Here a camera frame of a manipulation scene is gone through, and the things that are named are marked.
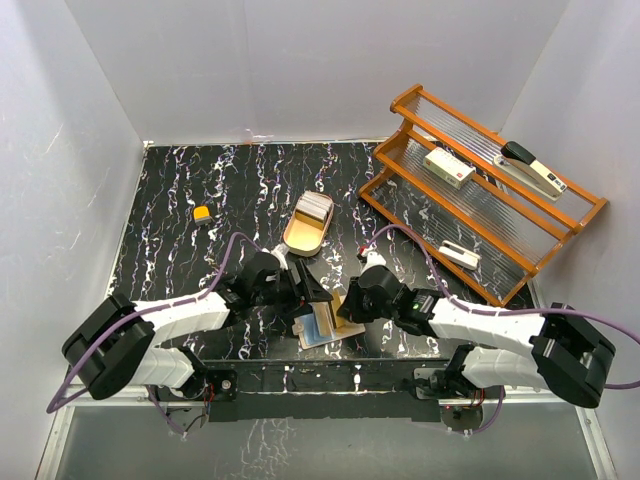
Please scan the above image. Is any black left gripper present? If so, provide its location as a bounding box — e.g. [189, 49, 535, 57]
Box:
[252, 260, 332, 319]

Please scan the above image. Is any orange card magnetic stripe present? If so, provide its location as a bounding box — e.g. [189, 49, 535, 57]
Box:
[316, 290, 344, 337]

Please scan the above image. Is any beige leather card holder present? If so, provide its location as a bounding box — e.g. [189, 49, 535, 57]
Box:
[292, 291, 366, 350]

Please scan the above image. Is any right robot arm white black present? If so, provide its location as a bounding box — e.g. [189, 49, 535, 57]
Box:
[337, 265, 616, 408]

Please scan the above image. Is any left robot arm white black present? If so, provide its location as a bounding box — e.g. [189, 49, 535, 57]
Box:
[61, 252, 332, 400]

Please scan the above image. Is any beige oval card tray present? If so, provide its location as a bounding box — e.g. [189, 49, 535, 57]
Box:
[283, 202, 334, 257]

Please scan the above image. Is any white card stack in tray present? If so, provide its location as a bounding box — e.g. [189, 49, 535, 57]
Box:
[295, 191, 333, 222]

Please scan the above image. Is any orange yellow small block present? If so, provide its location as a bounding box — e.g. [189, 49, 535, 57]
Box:
[193, 205, 212, 225]

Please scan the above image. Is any orange wooden shelf rack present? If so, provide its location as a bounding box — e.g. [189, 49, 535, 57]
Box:
[359, 84, 607, 306]

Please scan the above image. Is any white staples box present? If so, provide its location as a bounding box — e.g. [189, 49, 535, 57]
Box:
[424, 147, 475, 190]

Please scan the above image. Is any large black beige stapler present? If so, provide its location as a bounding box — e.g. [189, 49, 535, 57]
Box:
[493, 141, 567, 202]

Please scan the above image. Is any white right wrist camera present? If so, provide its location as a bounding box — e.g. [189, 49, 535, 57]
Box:
[357, 246, 386, 273]

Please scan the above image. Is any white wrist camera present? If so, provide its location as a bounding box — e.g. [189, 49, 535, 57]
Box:
[269, 244, 289, 270]
[357, 246, 386, 273]

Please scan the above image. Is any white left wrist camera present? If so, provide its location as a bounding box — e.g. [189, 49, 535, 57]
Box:
[269, 244, 289, 270]

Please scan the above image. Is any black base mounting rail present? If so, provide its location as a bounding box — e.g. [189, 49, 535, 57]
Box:
[155, 359, 445, 422]

